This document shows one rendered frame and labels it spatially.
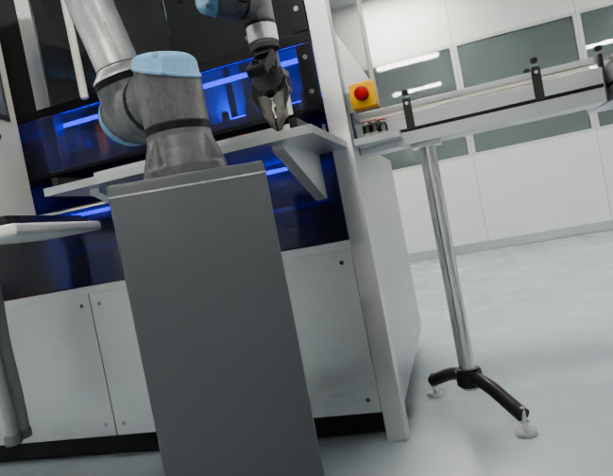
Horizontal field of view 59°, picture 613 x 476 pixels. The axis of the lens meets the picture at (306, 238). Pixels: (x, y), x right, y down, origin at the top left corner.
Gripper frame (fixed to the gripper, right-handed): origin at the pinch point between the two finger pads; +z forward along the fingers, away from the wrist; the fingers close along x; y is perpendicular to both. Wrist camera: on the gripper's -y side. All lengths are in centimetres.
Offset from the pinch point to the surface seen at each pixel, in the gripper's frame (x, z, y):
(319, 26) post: -9.6, -29.8, 27.9
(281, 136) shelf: -4.1, 4.9, -11.8
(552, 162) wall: -141, 8, 488
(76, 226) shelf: 67, 12, 8
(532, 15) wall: -147, -144, 487
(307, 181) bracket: -1.4, 13.5, 13.1
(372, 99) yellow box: -20.5, -6.1, 27.5
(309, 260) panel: 6.5, 34.9, 28.5
